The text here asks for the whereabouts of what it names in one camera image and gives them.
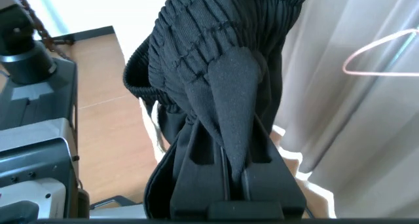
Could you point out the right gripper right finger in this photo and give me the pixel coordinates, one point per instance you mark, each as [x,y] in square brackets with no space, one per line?
[275,188]

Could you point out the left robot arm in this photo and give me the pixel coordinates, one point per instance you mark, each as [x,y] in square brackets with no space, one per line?
[23,60]

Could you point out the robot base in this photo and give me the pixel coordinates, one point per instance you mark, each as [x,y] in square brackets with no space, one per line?
[32,152]

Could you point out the pink clothes hanger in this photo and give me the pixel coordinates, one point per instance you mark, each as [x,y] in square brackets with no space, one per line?
[376,73]

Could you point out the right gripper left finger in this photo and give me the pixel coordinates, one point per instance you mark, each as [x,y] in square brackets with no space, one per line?
[196,184]

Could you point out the black shorts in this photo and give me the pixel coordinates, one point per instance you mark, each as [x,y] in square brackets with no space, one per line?
[212,37]

